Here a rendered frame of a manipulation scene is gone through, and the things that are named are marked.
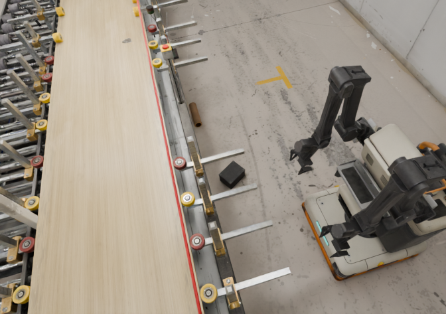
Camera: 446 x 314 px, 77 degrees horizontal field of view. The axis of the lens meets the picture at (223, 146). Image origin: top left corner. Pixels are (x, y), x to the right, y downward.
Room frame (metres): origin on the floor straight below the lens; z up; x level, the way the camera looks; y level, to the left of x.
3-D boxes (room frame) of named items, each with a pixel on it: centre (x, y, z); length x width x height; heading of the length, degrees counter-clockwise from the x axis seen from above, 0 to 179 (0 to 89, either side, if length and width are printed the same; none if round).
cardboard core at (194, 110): (2.07, 0.25, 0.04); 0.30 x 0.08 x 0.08; 10
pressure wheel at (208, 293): (0.19, 0.15, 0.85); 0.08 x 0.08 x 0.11
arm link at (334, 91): (0.77, -0.48, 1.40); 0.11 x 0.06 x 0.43; 9
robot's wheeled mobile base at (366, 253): (0.63, -0.97, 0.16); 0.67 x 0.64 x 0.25; 99
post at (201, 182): (0.66, 0.13, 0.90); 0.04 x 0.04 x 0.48; 10
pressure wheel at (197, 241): (0.44, 0.20, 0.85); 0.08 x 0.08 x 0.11
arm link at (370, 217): (0.34, -0.54, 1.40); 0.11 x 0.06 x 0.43; 10
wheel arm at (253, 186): (0.72, 0.04, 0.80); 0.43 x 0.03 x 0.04; 100
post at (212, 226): (0.42, 0.09, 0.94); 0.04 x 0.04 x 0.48; 10
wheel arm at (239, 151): (0.97, 0.08, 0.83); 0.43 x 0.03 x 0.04; 100
